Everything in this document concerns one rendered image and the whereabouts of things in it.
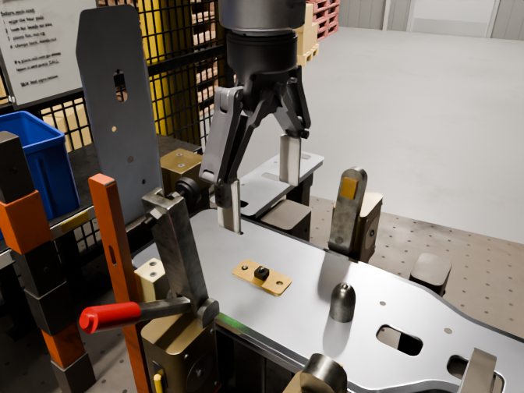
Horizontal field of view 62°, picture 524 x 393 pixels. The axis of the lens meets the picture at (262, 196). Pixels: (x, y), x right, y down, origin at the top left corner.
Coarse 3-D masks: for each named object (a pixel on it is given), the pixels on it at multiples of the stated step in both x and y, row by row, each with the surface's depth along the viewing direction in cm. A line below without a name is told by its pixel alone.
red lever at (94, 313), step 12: (156, 300) 45; (168, 300) 46; (180, 300) 47; (84, 312) 37; (96, 312) 37; (108, 312) 38; (120, 312) 39; (132, 312) 40; (144, 312) 42; (156, 312) 43; (168, 312) 45; (180, 312) 47; (84, 324) 36; (96, 324) 37; (108, 324) 38; (120, 324) 39; (132, 324) 41
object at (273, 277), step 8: (240, 264) 65; (248, 264) 65; (256, 264) 65; (232, 272) 63; (240, 272) 63; (248, 272) 63; (256, 272) 62; (264, 272) 62; (272, 272) 63; (248, 280) 62; (256, 280) 62; (264, 280) 62; (272, 280) 62; (280, 280) 62; (288, 280) 62; (264, 288) 60; (272, 288) 60; (280, 288) 60
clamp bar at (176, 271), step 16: (160, 192) 41; (176, 192) 43; (192, 192) 42; (144, 208) 41; (160, 208) 39; (176, 208) 40; (144, 224) 39; (160, 224) 40; (176, 224) 40; (160, 240) 43; (176, 240) 41; (192, 240) 43; (160, 256) 45; (176, 256) 43; (192, 256) 44; (176, 272) 45; (192, 272) 45; (176, 288) 47; (192, 288) 45; (192, 304) 47
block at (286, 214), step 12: (276, 204) 84; (288, 204) 84; (300, 204) 84; (264, 216) 80; (276, 216) 80; (288, 216) 80; (300, 216) 80; (276, 228) 78; (288, 228) 77; (300, 228) 80
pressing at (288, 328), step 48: (240, 240) 70; (288, 240) 70; (240, 288) 61; (288, 288) 61; (384, 288) 61; (240, 336) 53; (288, 336) 53; (336, 336) 53; (432, 336) 53; (480, 336) 53; (384, 384) 48; (432, 384) 47
